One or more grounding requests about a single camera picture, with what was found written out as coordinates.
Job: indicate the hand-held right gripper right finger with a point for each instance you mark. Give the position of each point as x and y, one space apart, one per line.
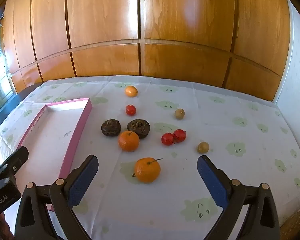
212 180

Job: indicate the dark brown water chestnut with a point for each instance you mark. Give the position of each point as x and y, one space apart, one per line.
139 128
111 128

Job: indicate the shallow pink box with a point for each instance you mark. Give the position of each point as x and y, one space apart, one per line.
52 135

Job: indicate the dark table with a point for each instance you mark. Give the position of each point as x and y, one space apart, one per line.
22 95

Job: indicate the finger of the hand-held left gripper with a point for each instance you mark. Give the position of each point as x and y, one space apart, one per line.
16 158

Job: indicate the tan longan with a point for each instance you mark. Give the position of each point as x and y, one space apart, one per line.
203 147
179 114

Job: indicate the white green-printed tablecloth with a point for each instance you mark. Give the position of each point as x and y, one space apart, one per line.
215 130

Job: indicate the wooden wardrobe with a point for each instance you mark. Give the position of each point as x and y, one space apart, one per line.
165 30

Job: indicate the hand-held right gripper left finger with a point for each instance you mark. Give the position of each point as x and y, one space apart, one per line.
83 180

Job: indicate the red cherry tomato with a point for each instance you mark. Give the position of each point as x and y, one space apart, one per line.
130 110
167 139
180 135

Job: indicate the orange kumquat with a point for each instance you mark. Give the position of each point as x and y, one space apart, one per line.
131 91

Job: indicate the long-stemmed orange mandarin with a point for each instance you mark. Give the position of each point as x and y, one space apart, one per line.
147 170

